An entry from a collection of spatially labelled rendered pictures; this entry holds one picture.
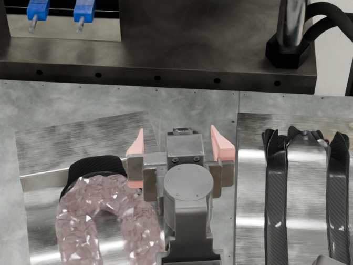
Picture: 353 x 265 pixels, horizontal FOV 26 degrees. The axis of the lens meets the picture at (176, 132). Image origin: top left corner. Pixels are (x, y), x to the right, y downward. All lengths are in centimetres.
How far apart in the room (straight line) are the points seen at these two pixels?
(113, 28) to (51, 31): 15
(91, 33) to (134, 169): 90
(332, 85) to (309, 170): 159
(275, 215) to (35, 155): 45
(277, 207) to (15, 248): 48
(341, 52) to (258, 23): 123
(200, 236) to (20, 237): 65
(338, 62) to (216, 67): 133
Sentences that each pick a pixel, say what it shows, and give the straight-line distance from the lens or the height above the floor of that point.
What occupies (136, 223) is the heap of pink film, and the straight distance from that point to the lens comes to 130.
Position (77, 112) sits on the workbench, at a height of 80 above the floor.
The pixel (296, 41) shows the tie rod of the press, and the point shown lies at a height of 85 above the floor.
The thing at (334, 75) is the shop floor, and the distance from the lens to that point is 301.
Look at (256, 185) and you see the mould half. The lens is 137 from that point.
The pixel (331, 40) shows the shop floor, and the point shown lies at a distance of 317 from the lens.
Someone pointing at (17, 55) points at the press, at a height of 78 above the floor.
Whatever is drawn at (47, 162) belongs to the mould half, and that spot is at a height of 91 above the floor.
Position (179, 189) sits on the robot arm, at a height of 130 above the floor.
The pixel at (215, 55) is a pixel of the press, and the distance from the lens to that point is 182.
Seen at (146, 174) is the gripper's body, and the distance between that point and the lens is 97.
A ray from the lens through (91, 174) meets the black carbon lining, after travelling 145.
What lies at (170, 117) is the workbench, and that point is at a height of 80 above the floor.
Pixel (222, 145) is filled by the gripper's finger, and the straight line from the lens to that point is 99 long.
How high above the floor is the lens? 195
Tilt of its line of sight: 46 degrees down
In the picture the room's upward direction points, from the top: straight up
